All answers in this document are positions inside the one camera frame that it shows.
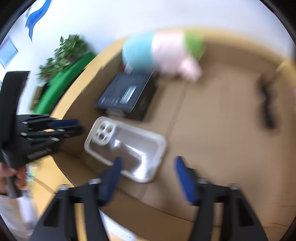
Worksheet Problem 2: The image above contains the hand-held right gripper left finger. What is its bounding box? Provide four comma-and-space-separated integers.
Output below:
30, 156, 123, 241

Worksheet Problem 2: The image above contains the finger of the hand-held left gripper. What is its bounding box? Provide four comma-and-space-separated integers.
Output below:
47, 119, 80, 129
50, 126, 84, 140

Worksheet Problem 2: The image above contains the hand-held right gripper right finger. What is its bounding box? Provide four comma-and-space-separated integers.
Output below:
174, 156, 269, 241

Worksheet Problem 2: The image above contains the white phone case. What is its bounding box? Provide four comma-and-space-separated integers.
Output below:
84, 116, 167, 183

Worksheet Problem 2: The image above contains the brown cardboard box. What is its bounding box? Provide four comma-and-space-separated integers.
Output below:
50, 25, 296, 241

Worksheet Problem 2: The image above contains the person's left forearm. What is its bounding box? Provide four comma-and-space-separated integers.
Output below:
0, 193, 38, 234

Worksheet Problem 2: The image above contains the person's left hand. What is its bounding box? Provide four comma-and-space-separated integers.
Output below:
0, 164, 28, 195

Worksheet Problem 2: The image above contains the small potted green plant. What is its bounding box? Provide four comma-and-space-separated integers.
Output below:
38, 58, 67, 80

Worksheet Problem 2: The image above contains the wooden desk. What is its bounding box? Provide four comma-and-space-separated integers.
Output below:
28, 37, 130, 241

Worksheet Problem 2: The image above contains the black product box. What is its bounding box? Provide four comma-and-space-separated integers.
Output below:
94, 68, 158, 121

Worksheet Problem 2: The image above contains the large potted green plant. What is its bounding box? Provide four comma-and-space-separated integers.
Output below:
54, 34, 89, 64

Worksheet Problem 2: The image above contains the pastel plush toy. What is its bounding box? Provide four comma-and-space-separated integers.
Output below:
121, 29, 206, 82

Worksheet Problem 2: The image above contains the framed wall picture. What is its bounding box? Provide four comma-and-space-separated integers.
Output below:
0, 37, 18, 69

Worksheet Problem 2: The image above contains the black cable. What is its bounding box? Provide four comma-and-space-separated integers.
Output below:
258, 74, 277, 129

